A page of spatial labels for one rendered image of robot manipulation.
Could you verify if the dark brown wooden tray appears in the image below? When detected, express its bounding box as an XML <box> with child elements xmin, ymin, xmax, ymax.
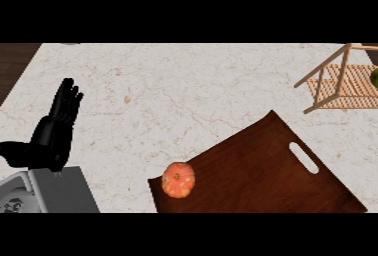
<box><xmin>148</xmin><ymin>109</ymin><xmax>369</xmax><ymax>214</ymax></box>

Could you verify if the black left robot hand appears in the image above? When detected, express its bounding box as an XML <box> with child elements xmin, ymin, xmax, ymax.
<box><xmin>0</xmin><ymin>77</ymin><xmax>86</xmax><ymax>173</ymax></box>

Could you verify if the light wooden tiered shelf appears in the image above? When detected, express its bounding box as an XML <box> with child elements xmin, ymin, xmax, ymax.
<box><xmin>294</xmin><ymin>43</ymin><xmax>378</xmax><ymax>115</ymax></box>

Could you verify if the green round fruit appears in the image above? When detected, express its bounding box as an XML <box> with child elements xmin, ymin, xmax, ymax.
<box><xmin>369</xmin><ymin>67</ymin><xmax>378</xmax><ymax>89</ymax></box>

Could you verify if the orange pear fruit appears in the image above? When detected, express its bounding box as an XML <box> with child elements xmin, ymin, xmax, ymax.
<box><xmin>161</xmin><ymin>161</ymin><xmax>196</xmax><ymax>199</ymax></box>

